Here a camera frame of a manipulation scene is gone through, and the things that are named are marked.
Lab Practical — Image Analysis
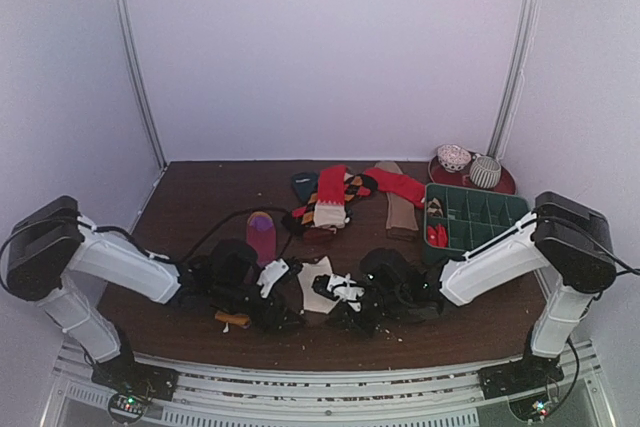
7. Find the tan and brown ribbed sock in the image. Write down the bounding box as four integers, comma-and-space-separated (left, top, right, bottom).
375, 161, 419, 242

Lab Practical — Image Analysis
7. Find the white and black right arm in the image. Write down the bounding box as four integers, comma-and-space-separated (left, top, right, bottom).
343, 184, 617, 389

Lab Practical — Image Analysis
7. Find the right aluminium corner post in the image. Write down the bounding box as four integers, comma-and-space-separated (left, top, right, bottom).
487, 0, 540, 162

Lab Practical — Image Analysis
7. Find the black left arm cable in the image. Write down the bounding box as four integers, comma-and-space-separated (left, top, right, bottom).
174, 206, 301, 273

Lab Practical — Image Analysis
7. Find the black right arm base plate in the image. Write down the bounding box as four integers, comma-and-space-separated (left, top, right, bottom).
477, 354, 564, 399

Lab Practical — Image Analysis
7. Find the rolled red sock in tray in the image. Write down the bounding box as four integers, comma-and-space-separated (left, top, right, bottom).
426, 224, 449, 248

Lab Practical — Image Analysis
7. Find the rolled argyle sock in tray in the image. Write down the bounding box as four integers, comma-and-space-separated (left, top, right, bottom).
425, 198, 444, 218

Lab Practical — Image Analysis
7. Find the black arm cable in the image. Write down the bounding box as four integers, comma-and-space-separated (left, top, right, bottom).
174, 206, 301, 273
599, 241, 640, 278

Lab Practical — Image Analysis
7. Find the left aluminium corner post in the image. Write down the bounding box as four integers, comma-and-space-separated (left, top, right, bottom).
114, 0, 168, 171

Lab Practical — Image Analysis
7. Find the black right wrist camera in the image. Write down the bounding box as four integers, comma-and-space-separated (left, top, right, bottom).
359, 248, 411, 289

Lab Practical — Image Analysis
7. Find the patterned white ceramic bowl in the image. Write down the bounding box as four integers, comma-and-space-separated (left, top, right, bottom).
437, 144, 472, 173

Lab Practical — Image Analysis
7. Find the black red yellow argyle sock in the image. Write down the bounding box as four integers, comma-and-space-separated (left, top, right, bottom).
281, 173, 378, 236

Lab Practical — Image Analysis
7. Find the right round controller board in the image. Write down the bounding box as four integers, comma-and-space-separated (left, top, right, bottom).
509, 394, 554, 424

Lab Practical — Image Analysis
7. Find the dark red round plate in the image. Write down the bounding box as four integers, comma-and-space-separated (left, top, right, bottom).
428, 156, 517, 195

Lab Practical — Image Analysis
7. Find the striped grey ceramic cup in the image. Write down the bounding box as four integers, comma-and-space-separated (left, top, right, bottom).
469, 155, 502, 189

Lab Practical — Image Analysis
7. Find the long red sock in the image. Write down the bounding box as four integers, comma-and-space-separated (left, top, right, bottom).
364, 167, 426, 209

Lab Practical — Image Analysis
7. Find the left round controller board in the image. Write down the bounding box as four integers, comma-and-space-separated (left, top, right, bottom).
107, 393, 150, 424

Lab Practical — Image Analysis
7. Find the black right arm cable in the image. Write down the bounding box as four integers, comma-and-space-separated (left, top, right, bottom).
599, 241, 640, 278

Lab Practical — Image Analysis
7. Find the round controller board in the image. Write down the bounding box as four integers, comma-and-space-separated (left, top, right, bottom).
107, 393, 150, 424
509, 394, 554, 424

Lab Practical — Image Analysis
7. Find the green plastic divided organizer tray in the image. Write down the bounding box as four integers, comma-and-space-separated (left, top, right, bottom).
422, 183, 530, 264

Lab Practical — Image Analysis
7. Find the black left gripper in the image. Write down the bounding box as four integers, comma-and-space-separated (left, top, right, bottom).
213, 281, 306, 336

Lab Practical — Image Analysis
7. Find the dark teal sock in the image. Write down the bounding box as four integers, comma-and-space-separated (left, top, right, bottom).
291, 172, 319, 204

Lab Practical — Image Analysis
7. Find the red and cream lace sock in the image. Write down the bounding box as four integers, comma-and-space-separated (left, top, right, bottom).
313, 165, 347, 228

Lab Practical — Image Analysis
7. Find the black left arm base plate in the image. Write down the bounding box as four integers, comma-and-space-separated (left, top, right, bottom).
91, 354, 179, 401

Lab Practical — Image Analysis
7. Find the aluminium corner post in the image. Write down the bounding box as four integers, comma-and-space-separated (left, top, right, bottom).
487, 0, 540, 162
114, 0, 168, 171

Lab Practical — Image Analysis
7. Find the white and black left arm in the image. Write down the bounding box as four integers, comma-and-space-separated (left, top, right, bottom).
1, 196, 304, 391

